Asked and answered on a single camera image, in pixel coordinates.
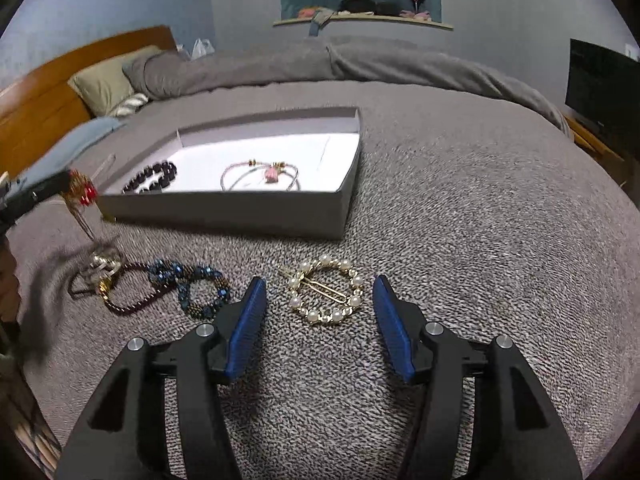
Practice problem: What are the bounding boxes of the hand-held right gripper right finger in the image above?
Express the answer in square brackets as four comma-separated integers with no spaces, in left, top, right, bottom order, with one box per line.
[372,274,583,480]

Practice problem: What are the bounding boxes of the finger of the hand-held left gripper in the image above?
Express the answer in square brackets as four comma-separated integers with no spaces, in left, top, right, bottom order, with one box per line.
[19,170,73,206]

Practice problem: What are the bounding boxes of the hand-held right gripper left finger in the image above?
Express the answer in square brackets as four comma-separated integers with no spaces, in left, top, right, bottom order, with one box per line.
[55,276,268,480]

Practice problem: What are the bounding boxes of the red and gold bead jewelry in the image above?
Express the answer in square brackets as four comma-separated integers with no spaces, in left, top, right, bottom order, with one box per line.
[67,170,120,247]

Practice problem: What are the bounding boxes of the blue beaded bracelet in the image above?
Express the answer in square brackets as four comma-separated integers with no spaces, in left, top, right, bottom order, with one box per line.
[147,259,232,320]

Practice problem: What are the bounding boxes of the round pearl hair clip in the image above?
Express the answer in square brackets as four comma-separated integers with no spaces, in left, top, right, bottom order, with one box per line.
[282,254,363,327]

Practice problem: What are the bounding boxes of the silver hoop bangles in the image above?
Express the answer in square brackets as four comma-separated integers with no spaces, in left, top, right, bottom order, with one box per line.
[80,242,126,281]

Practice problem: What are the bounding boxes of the white cardboard box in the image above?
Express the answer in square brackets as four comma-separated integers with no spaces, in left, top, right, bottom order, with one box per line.
[97,106,363,240]

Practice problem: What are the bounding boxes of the black bead bracelet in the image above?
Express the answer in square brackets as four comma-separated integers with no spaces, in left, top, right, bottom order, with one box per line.
[121,160,180,195]

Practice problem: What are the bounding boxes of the light blue blanket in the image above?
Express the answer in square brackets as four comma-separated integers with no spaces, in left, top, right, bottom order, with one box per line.
[10,117,123,196]

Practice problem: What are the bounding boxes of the wooden headboard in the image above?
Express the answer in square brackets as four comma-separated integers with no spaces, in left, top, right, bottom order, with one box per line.
[0,25,178,173]

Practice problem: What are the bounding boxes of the olive pillow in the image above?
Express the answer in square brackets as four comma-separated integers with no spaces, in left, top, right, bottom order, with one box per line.
[67,45,163,117]

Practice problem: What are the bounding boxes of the striped pillow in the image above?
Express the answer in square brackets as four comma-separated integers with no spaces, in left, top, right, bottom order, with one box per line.
[107,92,151,118]

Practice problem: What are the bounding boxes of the grey fleece bed blanket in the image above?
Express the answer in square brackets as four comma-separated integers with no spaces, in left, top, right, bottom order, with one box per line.
[10,80,626,480]

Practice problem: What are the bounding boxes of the grey folded comforter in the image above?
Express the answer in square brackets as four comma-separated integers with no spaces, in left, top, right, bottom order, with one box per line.
[122,35,571,136]

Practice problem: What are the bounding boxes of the wooden television stand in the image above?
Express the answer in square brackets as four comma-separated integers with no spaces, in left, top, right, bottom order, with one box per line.
[565,115,626,161]

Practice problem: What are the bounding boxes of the window sill shelf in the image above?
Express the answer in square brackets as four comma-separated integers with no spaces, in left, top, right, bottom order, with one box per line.
[272,14,454,31]

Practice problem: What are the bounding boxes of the black television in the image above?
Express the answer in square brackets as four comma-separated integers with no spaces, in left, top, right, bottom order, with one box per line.
[565,38,640,146]

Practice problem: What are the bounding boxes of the black clothes pile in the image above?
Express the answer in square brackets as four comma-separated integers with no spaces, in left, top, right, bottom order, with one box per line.
[337,0,401,17]

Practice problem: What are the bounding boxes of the white cable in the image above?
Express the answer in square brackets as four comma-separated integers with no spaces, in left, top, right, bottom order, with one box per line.
[89,154,117,183]

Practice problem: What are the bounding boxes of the black hair tie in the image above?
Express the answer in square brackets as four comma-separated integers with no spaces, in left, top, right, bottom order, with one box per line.
[67,272,108,302]

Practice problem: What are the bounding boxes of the dark red beaded bracelet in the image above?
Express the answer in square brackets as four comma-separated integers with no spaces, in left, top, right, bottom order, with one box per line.
[102,262,168,317]

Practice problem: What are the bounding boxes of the pink cord bracelet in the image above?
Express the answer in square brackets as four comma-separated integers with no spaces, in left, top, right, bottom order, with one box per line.
[220,159,301,192]

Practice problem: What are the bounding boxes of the blue-grey hanging strap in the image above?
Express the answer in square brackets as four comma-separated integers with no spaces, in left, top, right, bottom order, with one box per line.
[307,12,333,37]

